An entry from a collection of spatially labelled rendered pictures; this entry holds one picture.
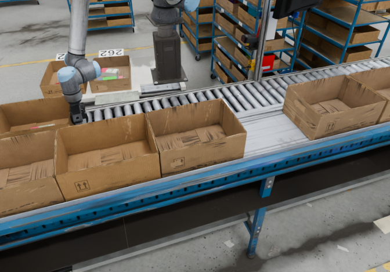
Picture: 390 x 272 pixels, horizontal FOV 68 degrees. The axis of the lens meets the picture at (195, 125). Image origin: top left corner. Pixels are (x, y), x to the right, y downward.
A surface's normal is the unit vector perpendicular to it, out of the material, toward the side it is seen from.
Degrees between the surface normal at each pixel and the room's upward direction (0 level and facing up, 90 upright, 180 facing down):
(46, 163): 1
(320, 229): 0
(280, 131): 0
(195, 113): 90
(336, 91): 90
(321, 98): 90
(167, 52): 90
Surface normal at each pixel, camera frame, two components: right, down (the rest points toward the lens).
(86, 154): -0.02, -0.78
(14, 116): 0.28, 0.59
